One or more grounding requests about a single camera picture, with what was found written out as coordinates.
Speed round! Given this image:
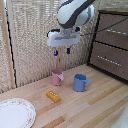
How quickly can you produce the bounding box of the white patterned plate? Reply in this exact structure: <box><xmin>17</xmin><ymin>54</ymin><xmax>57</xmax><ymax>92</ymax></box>
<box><xmin>0</xmin><ymin>97</ymin><xmax>37</xmax><ymax>128</ymax></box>

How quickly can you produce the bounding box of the brown drawer cabinet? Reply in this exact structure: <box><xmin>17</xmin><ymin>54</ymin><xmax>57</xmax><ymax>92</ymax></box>
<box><xmin>87</xmin><ymin>9</ymin><xmax>128</xmax><ymax>83</ymax></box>

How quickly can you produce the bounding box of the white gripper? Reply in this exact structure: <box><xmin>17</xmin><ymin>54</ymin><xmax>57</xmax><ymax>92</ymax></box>
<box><xmin>46</xmin><ymin>27</ymin><xmax>82</xmax><ymax>57</ymax></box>

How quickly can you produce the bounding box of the pink mug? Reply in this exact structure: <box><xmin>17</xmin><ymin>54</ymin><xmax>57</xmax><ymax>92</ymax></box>
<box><xmin>50</xmin><ymin>68</ymin><xmax>65</xmax><ymax>87</ymax></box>

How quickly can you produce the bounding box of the woven bamboo screen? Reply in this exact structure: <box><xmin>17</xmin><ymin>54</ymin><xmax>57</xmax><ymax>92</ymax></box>
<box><xmin>0</xmin><ymin>0</ymin><xmax>128</xmax><ymax>94</ymax></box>

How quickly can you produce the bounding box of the blue mug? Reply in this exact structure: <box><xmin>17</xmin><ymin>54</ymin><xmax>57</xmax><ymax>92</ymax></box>
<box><xmin>72</xmin><ymin>73</ymin><xmax>92</xmax><ymax>93</ymax></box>

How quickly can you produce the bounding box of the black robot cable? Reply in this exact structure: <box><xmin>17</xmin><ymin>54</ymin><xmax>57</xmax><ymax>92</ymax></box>
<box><xmin>79</xmin><ymin>17</ymin><xmax>128</xmax><ymax>37</ymax></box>

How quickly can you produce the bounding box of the yellow rectangular block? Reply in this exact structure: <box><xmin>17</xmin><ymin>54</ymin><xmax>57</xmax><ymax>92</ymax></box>
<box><xmin>45</xmin><ymin>90</ymin><xmax>62</xmax><ymax>103</ymax></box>

